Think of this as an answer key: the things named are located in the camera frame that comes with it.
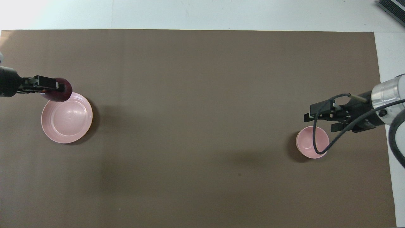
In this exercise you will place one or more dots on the pink plate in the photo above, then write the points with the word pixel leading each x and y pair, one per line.
pixel 67 118

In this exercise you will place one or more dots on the dark red apple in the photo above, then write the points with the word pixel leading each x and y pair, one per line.
pixel 63 95

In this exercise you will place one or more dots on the brown table mat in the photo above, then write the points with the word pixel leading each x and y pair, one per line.
pixel 196 126

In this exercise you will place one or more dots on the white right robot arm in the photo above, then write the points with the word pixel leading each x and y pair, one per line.
pixel 389 91

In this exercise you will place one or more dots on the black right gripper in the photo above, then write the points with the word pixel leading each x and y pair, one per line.
pixel 364 112

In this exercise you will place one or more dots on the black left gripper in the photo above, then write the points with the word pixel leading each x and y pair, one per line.
pixel 9 82

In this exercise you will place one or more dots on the dark ribbed device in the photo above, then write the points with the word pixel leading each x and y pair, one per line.
pixel 394 9

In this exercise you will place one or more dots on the pink bowl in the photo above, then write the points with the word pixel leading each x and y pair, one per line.
pixel 308 142

